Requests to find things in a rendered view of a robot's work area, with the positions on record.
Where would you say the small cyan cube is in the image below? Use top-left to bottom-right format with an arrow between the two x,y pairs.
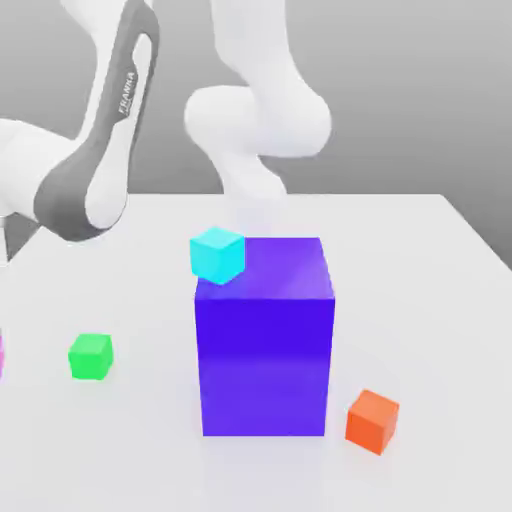
189,226 -> 246,286

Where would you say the small orange cube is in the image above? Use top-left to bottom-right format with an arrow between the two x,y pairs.
344,388 -> 401,457

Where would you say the small green cube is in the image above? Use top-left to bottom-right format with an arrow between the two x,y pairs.
67,332 -> 115,382

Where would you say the large purple box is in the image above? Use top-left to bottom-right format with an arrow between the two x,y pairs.
194,236 -> 336,438

